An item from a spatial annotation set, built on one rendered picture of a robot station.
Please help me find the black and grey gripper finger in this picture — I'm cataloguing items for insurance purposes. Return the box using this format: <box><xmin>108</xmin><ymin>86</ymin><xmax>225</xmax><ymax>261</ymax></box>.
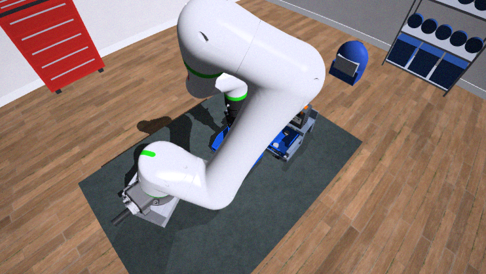
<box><xmin>224</xmin><ymin>110</ymin><xmax>234</xmax><ymax>128</ymax></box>

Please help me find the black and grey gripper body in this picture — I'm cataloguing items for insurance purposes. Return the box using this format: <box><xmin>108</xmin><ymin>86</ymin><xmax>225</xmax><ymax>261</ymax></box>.
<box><xmin>227</xmin><ymin>108</ymin><xmax>239</xmax><ymax>121</ymax></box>

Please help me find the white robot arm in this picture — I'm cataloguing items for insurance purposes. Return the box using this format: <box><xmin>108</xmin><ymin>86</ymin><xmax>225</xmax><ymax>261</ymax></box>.
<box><xmin>111</xmin><ymin>0</ymin><xmax>326</xmax><ymax>227</ymax></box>

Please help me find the grey low shelf rack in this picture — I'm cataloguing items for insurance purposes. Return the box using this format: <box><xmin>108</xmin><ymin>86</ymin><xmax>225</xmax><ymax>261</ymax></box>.
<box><xmin>266</xmin><ymin>109</ymin><xmax>319</xmax><ymax>162</ymax></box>

